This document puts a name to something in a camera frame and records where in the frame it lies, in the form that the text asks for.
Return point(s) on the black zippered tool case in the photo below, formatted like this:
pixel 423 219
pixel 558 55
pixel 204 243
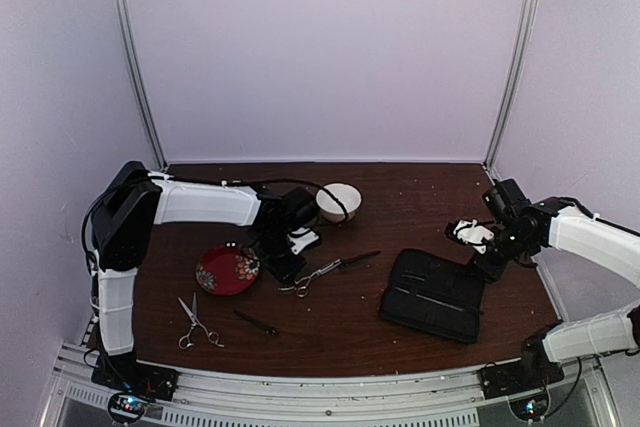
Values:
pixel 433 295

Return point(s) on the white ceramic bowl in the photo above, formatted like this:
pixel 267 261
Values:
pixel 338 202

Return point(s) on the aluminium frame post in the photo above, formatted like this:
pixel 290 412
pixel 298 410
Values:
pixel 136 78
pixel 523 33

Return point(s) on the right aluminium frame post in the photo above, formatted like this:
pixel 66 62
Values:
pixel 523 33

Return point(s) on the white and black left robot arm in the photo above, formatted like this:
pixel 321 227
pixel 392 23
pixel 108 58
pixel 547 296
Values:
pixel 117 232

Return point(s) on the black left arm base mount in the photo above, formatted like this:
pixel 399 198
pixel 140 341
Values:
pixel 125 373

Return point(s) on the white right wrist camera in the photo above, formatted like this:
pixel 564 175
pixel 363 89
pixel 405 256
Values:
pixel 469 232

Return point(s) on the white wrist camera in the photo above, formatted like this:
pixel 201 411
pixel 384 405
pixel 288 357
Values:
pixel 301 239
pixel 469 232

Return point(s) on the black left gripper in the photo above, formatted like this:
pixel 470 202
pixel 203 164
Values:
pixel 283 274

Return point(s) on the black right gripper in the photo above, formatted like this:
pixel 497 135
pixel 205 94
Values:
pixel 490 272

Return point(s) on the silver hair cutting scissors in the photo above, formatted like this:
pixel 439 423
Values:
pixel 185 342

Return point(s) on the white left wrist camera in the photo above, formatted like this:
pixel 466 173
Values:
pixel 301 239

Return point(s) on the black hair clip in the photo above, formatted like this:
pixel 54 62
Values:
pixel 261 325
pixel 358 258

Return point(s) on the red floral plate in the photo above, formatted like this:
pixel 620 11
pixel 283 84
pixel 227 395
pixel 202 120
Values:
pixel 227 269

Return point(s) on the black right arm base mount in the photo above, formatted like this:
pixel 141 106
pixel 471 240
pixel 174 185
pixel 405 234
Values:
pixel 498 380

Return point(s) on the left aluminium frame post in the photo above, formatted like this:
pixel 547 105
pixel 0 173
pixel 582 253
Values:
pixel 136 78

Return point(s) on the silver thinning scissors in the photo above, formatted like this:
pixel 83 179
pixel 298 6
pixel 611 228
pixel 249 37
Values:
pixel 301 286

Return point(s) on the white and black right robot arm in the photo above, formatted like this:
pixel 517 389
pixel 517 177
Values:
pixel 563 233

